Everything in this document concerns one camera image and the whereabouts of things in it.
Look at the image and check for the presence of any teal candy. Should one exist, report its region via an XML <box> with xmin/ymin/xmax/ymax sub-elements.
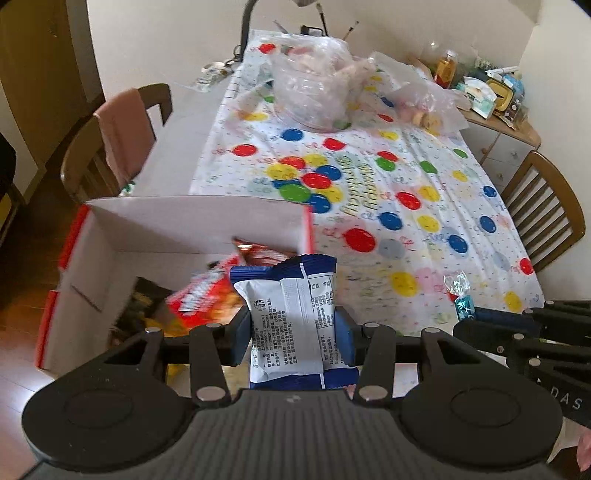
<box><xmin>443</xmin><ymin>271</ymin><xmax>476</xmax><ymax>321</ymax></box>

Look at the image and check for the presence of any white blue biscuit packet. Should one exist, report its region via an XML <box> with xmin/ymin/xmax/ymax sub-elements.
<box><xmin>229</xmin><ymin>254</ymin><xmax>359</xmax><ymax>390</ymax></box>

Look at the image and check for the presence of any red chip packet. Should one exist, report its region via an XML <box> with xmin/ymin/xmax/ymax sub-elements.
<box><xmin>165</xmin><ymin>254</ymin><xmax>243</xmax><ymax>330</ymax></box>

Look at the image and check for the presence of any red white cardboard box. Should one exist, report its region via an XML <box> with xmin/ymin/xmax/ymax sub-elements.
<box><xmin>35</xmin><ymin>196</ymin><xmax>314</xmax><ymax>376</ymax></box>

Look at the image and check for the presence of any black blueberry snack packet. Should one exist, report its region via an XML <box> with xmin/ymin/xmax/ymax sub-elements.
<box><xmin>110</xmin><ymin>277</ymin><xmax>172</xmax><ymax>342</ymax></box>

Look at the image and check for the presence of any brown foil chip bag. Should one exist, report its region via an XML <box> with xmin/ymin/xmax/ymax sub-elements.
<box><xmin>232</xmin><ymin>237</ymin><xmax>297</xmax><ymax>267</ymax></box>

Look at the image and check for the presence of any wooden chair right side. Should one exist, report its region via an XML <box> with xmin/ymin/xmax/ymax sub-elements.
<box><xmin>501</xmin><ymin>150</ymin><xmax>586</xmax><ymax>273</ymax></box>

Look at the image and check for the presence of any balloon pattern tablecloth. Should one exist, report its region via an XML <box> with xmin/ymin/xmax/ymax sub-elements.
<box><xmin>190</xmin><ymin>31</ymin><xmax>544</xmax><ymax>335</ymax></box>

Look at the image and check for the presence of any white drawer cabinet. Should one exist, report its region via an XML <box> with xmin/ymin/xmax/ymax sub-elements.
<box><xmin>461</xmin><ymin>110</ymin><xmax>542</xmax><ymax>192</ymax></box>

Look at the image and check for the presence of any yellow device on cabinet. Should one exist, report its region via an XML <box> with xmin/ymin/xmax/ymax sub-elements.
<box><xmin>486</xmin><ymin>78</ymin><xmax>514</xmax><ymax>112</ymax></box>

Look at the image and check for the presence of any tissue box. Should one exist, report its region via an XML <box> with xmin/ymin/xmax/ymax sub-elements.
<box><xmin>462</xmin><ymin>76</ymin><xmax>497</xmax><ymax>120</ymax></box>

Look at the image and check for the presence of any clear plastic bag with cookies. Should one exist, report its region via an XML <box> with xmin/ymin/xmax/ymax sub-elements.
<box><xmin>370</xmin><ymin>52</ymin><xmax>470</xmax><ymax>136</ymax></box>

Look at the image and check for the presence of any wooden chair with pink cloth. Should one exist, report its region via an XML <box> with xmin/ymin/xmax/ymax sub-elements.
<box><xmin>60</xmin><ymin>83</ymin><xmax>173</xmax><ymax>204</ymax></box>

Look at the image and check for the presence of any pink cloth on chair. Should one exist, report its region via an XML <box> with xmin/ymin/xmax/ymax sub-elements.
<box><xmin>94</xmin><ymin>88</ymin><xmax>155</xmax><ymax>189</ymax></box>

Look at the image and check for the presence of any orange liquid bottle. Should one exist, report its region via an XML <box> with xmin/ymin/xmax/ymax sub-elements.
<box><xmin>434</xmin><ymin>50</ymin><xmax>458</xmax><ymax>89</ymax></box>

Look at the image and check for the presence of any clear plastic bag large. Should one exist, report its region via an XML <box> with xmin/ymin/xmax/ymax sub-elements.
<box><xmin>270</xmin><ymin>34</ymin><xmax>377</xmax><ymax>133</ymax></box>

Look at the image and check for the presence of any wooden door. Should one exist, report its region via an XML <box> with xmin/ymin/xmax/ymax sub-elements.
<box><xmin>1</xmin><ymin>0</ymin><xmax>104</xmax><ymax>165</ymax></box>

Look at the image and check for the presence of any silver desk lamp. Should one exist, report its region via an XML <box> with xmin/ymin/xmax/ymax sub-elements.
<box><xmin>226</xmin><ymin>0</ymin><xmax>317</xmax><ymax>65</ymax></box>

